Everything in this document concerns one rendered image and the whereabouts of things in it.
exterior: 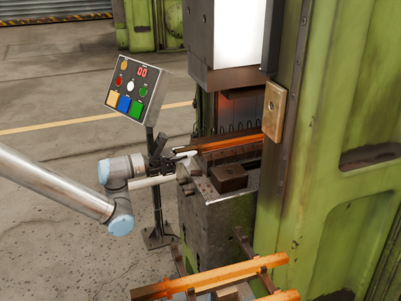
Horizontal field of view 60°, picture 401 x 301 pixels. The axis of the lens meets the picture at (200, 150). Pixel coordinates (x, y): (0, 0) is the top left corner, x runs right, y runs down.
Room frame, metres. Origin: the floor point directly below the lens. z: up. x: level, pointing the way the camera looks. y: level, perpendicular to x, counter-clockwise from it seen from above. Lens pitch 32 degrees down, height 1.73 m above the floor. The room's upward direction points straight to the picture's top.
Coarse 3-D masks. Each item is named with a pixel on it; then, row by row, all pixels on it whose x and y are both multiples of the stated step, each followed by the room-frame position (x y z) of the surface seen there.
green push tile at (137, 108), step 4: (136, 104) 1.56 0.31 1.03; (140, 104) 1.54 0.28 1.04; (132, 108) 1.56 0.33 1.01; (136, 108) 1.54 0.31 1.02; (140, 108) 1.53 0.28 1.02; (132, 112) 1.55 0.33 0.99; (136, 112) 1.53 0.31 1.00; (140, 112) 1.52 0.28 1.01; (132, 116) 1.53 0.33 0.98; (136, 116) 1.52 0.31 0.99; (140, 116) 1.51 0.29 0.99
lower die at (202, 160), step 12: (228, 132) 1.37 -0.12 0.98; (240, 132) 1.37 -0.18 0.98; (252, 132) 1.35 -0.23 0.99; (192, 144) 1.27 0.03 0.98; (240, 144) 1.23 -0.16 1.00; (204, 156) 1.15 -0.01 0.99; (216, 156) 1.15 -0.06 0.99; (228, 156) 1.15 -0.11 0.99; (240, 156) 1.17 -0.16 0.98; (252, 156) 1.19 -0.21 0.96; (204, 168) 1.14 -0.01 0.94
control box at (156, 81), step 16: (128, 64) 1.73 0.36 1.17; (144, 64) 1.66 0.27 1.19; (112, 80) 1.75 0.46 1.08; (128, 80) 1.68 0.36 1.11; (144, 80) 1.61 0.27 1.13; (160, 80) 1.57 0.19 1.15; (128, 96) 1.63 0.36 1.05; (144, 96) 1.56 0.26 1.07; (160, 96) 1.56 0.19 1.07; (128, 112) 1.57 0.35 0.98; (144, 112) 1.51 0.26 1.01
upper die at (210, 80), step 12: (192, 60) 1.25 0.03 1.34; (192, 72) 1.26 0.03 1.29; (204, 72) 1.14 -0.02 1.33; (216, 72) 1.13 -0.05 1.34; (228, 72) 1.14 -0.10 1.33; (240, 72) 1.16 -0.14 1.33; (252, 72) 1.18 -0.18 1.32; (204, 84) 1.14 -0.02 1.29; (216, 84) 1.13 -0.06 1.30; (228, 84) 1.15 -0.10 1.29; (240, 84) 1.16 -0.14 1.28; (252, 84) 1.18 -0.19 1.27
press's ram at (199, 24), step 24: (192, 0) 1.24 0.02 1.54; (216, 0) 1.07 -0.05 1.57; (240, 0) 1.10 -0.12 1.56; (264, 0) 1.13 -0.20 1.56; (192, 24) 1.25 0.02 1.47; (216, 24) 1.07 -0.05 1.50; (240, 24) 1.10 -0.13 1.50; (192, 48) 1.25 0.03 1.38; (216, 48) 1.07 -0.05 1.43; (240, 48) 1.10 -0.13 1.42
